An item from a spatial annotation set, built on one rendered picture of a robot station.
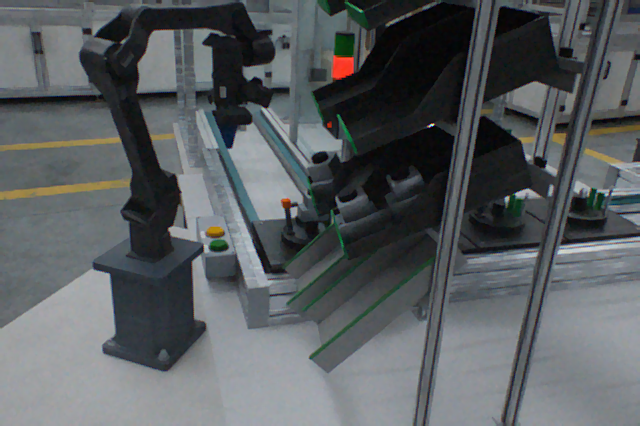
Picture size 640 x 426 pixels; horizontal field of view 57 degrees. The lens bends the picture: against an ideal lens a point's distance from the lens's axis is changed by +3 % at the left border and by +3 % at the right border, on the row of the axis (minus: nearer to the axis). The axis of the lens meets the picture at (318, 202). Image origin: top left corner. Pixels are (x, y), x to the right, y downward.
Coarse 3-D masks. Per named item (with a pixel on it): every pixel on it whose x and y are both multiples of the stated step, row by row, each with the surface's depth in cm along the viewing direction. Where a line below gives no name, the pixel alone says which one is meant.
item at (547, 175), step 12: (444, 0) 77; (456, 0) 74; (468, 0) 71; (564, 60) 80; (576, 60) 79; (576, 72) 78; (444, 120) 79; (528, 168) 89; (540, 168) 87; (552, 180) 84; (432, 228) 84
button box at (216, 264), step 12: (204, 216) 146; (216, 216) 147; (204, 228) 140; (204, 240) 135; (228, 240) 135; (204, 252) 130; (216, 252) 130; (228, 252) 130; (204, 264) 130; (216, 264) 129; (228, 264) 130; (216, 276) 131
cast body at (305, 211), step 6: (306, 192) 132; (306, 198) 130; (300, 204) 133; (306, 204) 130; (312, 204) 130; (300, 210) 131; (306, 210) 130; (312, 210) 131; (300, 216) 132; (306, 216) 131; (312, 216) 131; (324, 216) 132
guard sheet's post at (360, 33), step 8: (352, 24) 138; (360, 32) 138; (360, 40) 139; (360, 48) 139; (360, 56) 140; (360, 64) 141; (344, 144) 150; (344, 152) 150; (352, 152) 150; (344, 160) 151
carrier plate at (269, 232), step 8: (256, 224) 141; (264, 224) 142; (272, 224) 142; (280, 224) 142; (256, 232) 138; (264, 232) 138; (272, 232) 138; (280, 232) 138; (264, 240) 134; (272, 240) 134; (280, 240) 134; (264, 248) 130; (272, 248) 131; (280, 248) 131; (288, 248) 131; (264, 256) 130; (272, 256) 127; (280, 256) 127; (288, 256) 128; (272, 264) 124; (280, 264) 124; (272, 272) 123
